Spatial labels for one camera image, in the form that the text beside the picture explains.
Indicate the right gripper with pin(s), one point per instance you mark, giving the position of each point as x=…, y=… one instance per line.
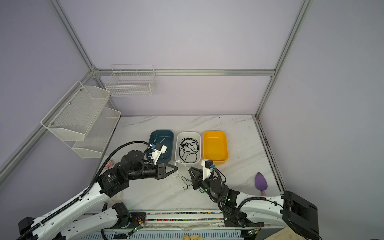
x=197, y=180

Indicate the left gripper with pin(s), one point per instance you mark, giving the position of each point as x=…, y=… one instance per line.
x=161, y=170

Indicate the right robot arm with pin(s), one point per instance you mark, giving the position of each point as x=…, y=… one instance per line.
x=245, y=211

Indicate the white plastic bin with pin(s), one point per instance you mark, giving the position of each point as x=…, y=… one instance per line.
x=188, y=148

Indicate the teal plastic bin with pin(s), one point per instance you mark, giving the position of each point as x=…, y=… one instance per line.
x=165, y=137

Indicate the yellow plastic bin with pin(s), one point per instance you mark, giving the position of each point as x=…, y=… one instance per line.
x=215, y=147

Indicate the purple pink spatula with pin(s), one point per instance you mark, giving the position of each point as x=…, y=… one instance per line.
x=261, y=184

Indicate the pink toy figure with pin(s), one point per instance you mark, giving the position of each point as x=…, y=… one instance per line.
x=109, y=165

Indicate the white mesh two-tier shelf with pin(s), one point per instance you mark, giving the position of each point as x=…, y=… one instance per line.
x=83, y=121

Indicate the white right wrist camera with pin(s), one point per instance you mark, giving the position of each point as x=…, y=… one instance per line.
x=208, y=166

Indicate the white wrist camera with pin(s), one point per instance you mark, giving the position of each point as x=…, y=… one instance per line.
x=208, y=166
x=157, y=151

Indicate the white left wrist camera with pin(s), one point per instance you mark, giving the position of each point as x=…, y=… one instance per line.
x=157, y=151

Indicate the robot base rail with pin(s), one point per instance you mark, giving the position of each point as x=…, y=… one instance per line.
x=174, y=225

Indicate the white wire basket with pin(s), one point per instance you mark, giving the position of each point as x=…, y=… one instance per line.
x=131, y=81

